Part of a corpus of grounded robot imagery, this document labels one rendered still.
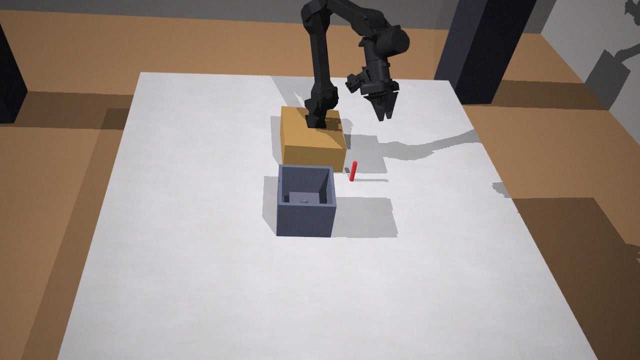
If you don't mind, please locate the dark red peg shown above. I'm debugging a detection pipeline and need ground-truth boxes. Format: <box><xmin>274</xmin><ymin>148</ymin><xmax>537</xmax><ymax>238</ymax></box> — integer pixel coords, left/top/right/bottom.
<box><xmin>349</xmin><ymin>161</ymin><xmax>358</xmax><ymax>182</ymax></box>

